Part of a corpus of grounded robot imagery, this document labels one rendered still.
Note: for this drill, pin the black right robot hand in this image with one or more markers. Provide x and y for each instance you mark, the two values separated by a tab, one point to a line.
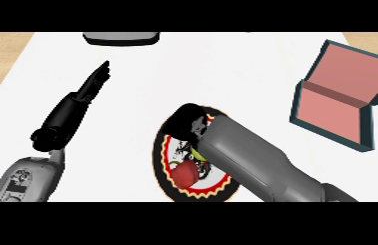
184	122

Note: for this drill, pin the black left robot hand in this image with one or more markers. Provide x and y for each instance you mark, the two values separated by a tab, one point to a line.
68	114

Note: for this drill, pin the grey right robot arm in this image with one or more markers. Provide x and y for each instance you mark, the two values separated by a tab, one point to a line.
260	162

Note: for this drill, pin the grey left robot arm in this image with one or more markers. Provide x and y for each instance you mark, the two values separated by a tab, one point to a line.
29	179

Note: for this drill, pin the green pear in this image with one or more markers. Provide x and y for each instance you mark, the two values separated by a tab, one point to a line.
196	154

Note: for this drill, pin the black patterned round plate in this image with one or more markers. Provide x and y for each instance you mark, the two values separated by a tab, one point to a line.
171	175

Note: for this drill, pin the teal and pink cardboard box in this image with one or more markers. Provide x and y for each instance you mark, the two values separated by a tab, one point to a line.
334	95

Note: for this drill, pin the red fruit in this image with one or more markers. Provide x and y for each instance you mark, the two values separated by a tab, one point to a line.
184	176

